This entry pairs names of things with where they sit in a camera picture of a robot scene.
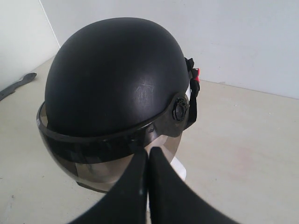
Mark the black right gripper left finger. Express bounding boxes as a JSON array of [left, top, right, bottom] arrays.
[[70, 149, 148, 224]]

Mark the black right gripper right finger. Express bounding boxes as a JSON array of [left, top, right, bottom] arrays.
[[149, 147, 237, 224]]

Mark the black helmet with visor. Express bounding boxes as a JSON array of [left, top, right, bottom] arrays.
[[36, 17, 200, 193]]

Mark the white mannequin head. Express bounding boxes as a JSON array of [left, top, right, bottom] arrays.
[[144, 87, 191, 181]]

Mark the dark strip on table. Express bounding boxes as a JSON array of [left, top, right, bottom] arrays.
[[0, 72, 37, 101]]

